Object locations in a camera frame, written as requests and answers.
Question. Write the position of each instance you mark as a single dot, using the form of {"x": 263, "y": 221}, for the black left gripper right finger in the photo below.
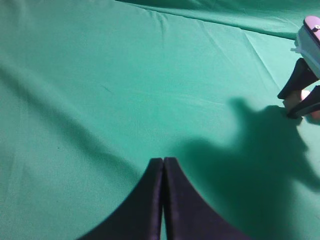
{"x": 187, "y": 215}

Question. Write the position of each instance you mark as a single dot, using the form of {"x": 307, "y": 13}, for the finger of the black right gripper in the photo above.
{"x": 301, "y": 77}
{"x": 306, "y": 105}

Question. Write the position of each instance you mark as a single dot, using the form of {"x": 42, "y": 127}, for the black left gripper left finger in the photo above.
{"x": 139, "y": 216}

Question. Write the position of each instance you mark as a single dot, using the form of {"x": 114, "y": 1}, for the green cloth backdrop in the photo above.
{"x": 91, "y": 90}

